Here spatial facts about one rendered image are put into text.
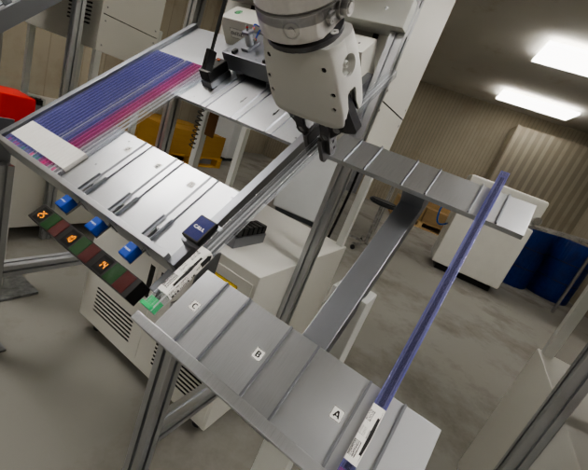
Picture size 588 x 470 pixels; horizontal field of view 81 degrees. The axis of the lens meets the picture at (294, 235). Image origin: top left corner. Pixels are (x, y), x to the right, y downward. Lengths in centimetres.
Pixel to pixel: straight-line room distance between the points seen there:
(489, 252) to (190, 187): 418
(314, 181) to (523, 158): 494
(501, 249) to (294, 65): 440
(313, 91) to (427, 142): 806
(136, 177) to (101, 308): 74
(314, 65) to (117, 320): 120
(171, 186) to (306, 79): 47
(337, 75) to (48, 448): 118
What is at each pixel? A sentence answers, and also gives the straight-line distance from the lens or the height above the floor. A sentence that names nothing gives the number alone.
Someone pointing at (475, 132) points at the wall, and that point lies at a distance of 849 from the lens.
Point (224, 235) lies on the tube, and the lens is 37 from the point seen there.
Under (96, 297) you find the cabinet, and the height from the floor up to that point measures 18.
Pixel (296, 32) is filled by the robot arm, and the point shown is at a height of 108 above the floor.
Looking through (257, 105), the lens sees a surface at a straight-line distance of 95.
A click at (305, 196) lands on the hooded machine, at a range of 396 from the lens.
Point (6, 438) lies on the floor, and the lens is 131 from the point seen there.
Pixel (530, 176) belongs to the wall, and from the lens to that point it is 796.
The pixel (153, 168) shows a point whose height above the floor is 81.
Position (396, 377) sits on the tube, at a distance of 42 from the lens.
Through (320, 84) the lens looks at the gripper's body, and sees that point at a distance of 37.
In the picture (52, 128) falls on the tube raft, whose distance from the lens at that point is 110.
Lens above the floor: 101
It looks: 17 degrees down
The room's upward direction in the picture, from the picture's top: 21 degrees clockwise
